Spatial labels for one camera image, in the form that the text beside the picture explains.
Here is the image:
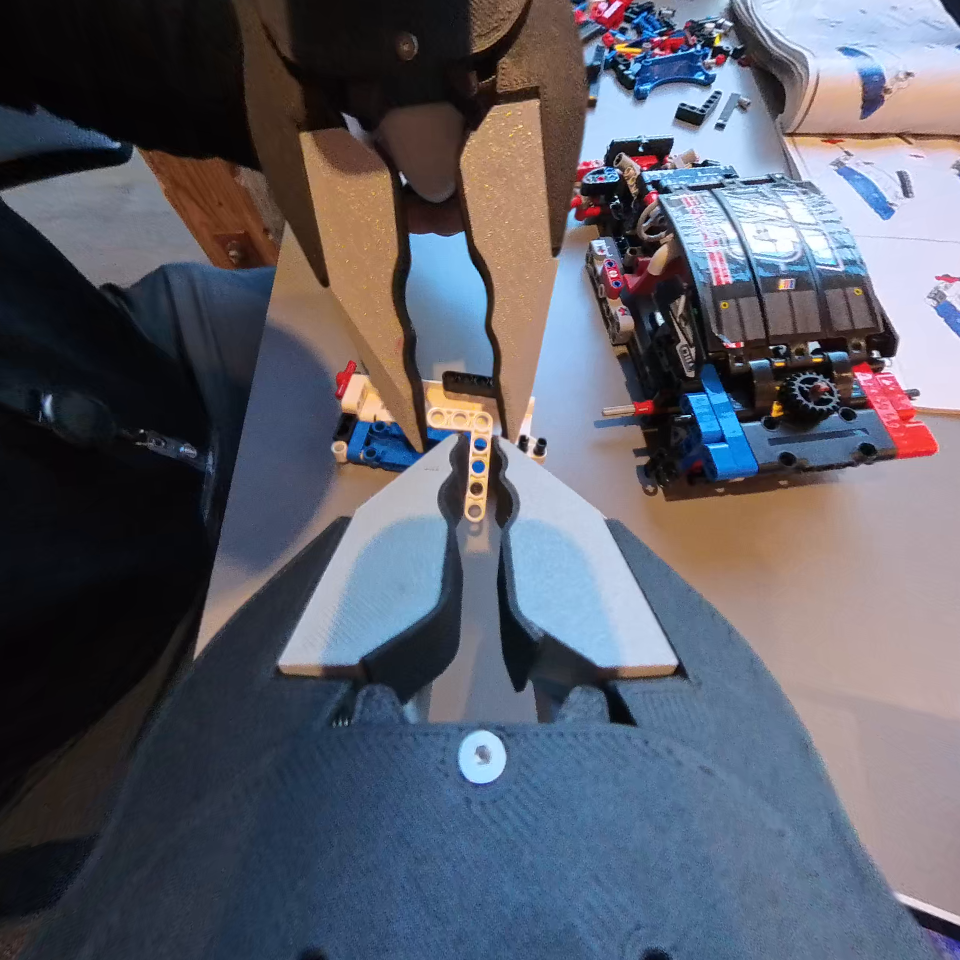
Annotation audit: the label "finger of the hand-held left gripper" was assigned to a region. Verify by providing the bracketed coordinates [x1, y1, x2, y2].
[298, 127, 430, 453]
[456, 96, 561, 442]

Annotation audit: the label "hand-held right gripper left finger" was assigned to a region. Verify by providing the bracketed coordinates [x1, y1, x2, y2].
[277, 433, 464, 704]

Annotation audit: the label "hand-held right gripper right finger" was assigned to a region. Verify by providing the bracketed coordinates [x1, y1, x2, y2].
[496, 437, 681, 693]

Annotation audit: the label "blue white brick assembly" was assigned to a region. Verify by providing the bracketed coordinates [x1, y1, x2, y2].
[330, 360, 549, 474]

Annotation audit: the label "white angled brick beam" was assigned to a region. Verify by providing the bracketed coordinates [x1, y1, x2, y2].
[427, 408, 496, 522]

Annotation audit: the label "person's left forearm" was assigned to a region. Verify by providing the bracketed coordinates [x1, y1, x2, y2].
[0, 0, 260, 170]

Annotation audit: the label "person's trousers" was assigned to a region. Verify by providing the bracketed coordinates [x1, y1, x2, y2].
[101, 262, 275, 481]

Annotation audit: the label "pile of loose bricks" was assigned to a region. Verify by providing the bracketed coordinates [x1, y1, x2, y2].
[573, 0, 751, 102]

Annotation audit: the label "brick race car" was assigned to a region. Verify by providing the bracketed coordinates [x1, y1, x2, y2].
[573, 135, 939, 500]

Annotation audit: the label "person's black jacket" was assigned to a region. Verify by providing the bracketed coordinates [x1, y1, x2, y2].
[0, 105, 226, 826]

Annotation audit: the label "building instruction booklet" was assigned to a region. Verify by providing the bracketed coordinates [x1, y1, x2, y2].
[731, 0, 960, 414]

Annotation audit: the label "wooden furniture frame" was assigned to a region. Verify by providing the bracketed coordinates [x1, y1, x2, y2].
[138, 150, 282, 267]

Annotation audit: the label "blue curved brick frame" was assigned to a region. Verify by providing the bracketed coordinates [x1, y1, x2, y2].
[633, 45, 717, 102]

